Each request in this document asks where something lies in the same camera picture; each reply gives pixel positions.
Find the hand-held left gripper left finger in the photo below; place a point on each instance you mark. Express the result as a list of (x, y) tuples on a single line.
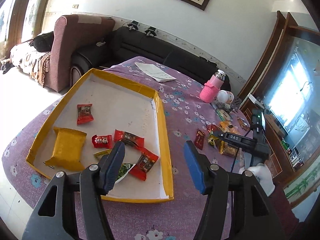
[(113, 166)]

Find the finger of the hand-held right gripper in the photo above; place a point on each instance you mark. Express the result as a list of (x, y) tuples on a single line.
[(232, 137)]

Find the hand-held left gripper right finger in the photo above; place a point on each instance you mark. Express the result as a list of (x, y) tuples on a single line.
[(193, 166)]

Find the clear gold-edged snack packet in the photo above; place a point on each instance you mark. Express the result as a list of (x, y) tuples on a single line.
[(228, 151)]

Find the green and gold snack packet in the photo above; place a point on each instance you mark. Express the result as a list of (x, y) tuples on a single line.
[(213, 141)]

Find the dark red snack packet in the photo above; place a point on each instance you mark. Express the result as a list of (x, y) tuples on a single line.
[(200, 138)]

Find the yellow cardboard box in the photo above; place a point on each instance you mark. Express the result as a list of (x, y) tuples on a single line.
[(120, 100)]

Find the person's right forearm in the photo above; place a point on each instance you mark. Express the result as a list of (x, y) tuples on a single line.
[(283, 210)]

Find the person's right hand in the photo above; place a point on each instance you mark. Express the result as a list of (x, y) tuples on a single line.
[(262, 177)]

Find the orange snack packet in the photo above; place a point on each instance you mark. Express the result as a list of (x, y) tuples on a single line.
[(227, 126)]

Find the brown snack packet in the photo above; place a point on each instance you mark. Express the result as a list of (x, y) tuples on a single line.
[(243, 124)]

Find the small yellow candy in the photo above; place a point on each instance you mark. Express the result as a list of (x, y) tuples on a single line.
[(101, 153)]

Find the small red snack packet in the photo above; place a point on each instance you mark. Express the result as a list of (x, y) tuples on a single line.
[(102, 141), (212, 129)]

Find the green and white snack packet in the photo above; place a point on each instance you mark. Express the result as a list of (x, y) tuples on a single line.
[(223, 115)]

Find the red and black snack packet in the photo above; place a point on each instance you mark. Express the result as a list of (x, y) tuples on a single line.
[(131, 138), (145, 163)]

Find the dark plastic bag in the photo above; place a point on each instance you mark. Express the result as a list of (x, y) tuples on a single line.
[(223, 105)]

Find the black metal stand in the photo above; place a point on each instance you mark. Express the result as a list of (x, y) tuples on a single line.
[(236, 102)]

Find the white jar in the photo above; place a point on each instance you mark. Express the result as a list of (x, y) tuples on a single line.
[(225, 96)]

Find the yellow snack packet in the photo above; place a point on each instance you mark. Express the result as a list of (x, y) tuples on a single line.
[(66, 148)]

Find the pink thermos bottle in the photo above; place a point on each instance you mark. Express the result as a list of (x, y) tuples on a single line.
[(212, 87)]

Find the purple floral tablecloth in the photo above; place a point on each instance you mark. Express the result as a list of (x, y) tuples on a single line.
[(190, 97)]

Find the television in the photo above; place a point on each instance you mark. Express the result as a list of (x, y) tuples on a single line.
[(295, 85)]

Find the white papers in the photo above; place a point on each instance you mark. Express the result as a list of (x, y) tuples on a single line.
[(155, 72)]

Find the wooden television cabinet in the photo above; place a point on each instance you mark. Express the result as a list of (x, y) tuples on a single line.
[(280, 37)]

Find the black sofa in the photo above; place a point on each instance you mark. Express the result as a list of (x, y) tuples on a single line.
[(150, 48)]

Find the maroon sofa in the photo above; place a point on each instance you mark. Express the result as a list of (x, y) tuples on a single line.
[(75, 50)]

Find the white power strip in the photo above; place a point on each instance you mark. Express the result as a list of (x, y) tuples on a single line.
[(100, 43)]

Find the black device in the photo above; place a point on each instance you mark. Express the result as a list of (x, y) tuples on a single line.
[(150, 32), (133, 25)]

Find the patterned sofa blanket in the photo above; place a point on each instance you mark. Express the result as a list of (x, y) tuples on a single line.
[(27, 57)]

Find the black bag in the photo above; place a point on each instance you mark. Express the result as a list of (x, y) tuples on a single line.
[(43, 41)]

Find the dark shoes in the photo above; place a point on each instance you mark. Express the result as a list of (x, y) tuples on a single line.
[(6, 65)]

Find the wooden glass doors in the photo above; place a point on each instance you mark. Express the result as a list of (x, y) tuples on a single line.
[(17, 17)]

